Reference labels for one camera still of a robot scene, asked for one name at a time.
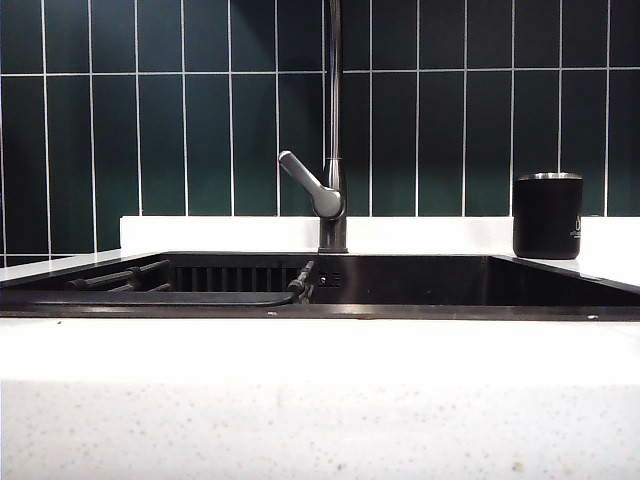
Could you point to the black steel mug with logo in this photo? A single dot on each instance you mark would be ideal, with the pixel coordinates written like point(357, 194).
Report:
point(545, 220)

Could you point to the black kitchen sink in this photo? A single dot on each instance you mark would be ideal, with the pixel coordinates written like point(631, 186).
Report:
point(425, 285)

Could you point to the dark metal faucet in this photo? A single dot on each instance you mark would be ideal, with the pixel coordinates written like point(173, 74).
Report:
point(333, 100)

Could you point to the black sink tray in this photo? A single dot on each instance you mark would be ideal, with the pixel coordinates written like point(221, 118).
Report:
point(150, 298)

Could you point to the black roll-up drain rack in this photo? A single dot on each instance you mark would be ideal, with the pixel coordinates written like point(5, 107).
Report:
point(115, 277)

